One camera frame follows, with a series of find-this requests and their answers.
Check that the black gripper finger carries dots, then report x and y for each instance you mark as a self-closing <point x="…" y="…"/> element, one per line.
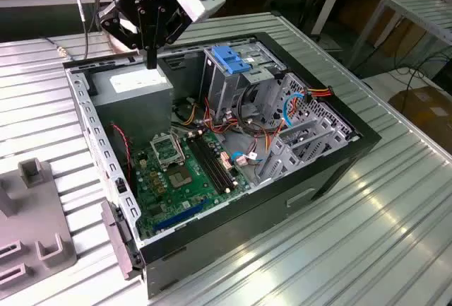
<point x="123" y="27"/>
<point x="169" y="27"/>

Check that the grey metal disk bay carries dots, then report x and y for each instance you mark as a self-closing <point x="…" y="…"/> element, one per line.
<point x="282" y="150"/>

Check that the blue plastic drive latch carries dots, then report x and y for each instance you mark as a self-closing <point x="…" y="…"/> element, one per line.
<point x="231" y="60"/>

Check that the grey power supply unit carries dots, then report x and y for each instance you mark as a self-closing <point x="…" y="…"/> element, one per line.
<point x="134" y="108"/>

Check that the grey metal drive cage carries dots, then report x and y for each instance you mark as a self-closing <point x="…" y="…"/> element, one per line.
<point x="226" y="90"/>

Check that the black tripod stand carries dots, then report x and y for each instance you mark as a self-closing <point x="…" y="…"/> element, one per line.
<point x="310" y="12"/>

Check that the black RAM slot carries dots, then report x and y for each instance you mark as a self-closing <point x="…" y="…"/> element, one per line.
<point x="210" y="164"/>
<point x="214" y="163"/>
<point x="219" y="162"/>
<point x="206" y="165"/>

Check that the green motherboard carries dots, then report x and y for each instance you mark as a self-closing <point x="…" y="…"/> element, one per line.
<point x="183" y="200"/>

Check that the blue expansion slot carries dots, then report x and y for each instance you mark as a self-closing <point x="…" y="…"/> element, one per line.
<point x="180" y="216"/>

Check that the grey parts rack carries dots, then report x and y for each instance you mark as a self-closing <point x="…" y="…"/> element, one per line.
<point x="35" y="214"/>

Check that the black open PC case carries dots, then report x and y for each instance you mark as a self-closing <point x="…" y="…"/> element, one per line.
<point x="247" y="221"/>

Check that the grey plastic panel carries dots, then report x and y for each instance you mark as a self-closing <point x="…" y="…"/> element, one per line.
<point x="118" y="242"/>

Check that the metal slat side table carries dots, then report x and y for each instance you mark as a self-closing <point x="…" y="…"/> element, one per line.
<point x="423" y="12"/>

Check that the large brown cardboard box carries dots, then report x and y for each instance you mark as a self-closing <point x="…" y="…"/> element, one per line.
<point x="423" y="108"/>

